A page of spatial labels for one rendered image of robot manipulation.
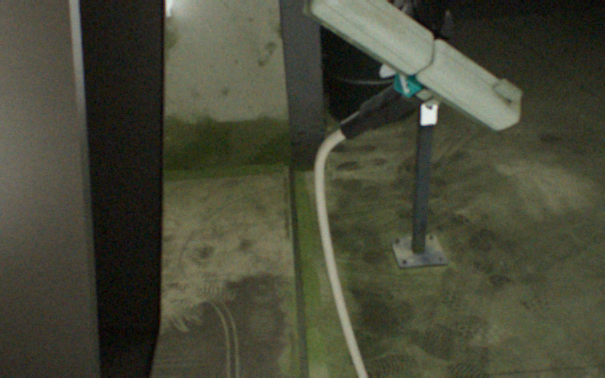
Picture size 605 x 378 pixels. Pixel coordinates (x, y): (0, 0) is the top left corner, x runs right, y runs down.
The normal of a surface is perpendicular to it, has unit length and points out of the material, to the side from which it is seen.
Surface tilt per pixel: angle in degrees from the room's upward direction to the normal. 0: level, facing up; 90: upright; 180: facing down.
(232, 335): 0
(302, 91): 90
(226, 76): 90
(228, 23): 90
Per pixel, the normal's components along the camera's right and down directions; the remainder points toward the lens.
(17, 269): 0.08, 0.51
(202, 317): -0.06, -0.86
